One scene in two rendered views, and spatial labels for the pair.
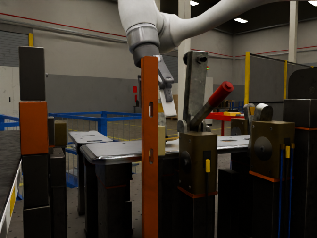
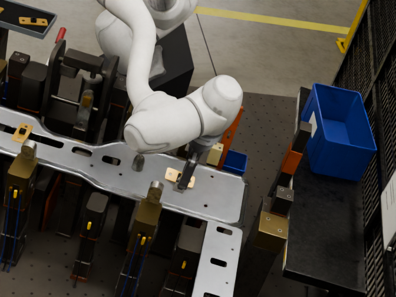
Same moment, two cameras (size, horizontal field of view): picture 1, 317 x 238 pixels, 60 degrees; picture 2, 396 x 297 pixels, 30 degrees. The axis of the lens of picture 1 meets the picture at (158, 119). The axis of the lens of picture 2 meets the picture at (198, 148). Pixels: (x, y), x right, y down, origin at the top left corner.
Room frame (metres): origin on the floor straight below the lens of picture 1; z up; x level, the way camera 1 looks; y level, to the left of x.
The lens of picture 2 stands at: (2.20, 0.57, 2.38)
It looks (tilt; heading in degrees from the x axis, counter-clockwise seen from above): 38 degrees down; 201
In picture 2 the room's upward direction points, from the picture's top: 18 degrees clockwise
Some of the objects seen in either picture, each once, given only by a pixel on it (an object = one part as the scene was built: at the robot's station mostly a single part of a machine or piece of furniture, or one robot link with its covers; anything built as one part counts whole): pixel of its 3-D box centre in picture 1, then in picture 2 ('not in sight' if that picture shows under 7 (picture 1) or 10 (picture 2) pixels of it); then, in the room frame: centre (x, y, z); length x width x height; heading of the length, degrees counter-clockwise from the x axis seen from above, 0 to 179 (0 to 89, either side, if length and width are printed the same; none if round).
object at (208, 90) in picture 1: (201, 96); not in sight; (11.53, -1.79, 1.22); 0.80 x 0.54 x 2.45; 43
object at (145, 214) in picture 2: not in sight; (134, 259); (0.93, 0.02, 0.87); 0.12 x 0.07 x 0.35; 23
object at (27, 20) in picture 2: not in sight; (33, 20); (0.63, -0.66, 1.17); 0.08 x 0.04 x 0.01; 137
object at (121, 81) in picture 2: (300, 191); (111, 136); (0.61, -0.32, 0.91); 0.07 x 0.05 x 0.42; 23
